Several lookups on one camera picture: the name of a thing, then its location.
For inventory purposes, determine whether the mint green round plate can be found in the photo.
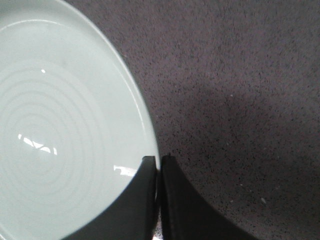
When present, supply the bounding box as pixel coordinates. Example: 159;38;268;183
0;0;160;240

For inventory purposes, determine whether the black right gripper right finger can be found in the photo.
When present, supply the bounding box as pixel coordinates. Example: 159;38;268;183
160;155;256;240

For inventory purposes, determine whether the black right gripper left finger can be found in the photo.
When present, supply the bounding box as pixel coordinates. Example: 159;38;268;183
64;156;159;240

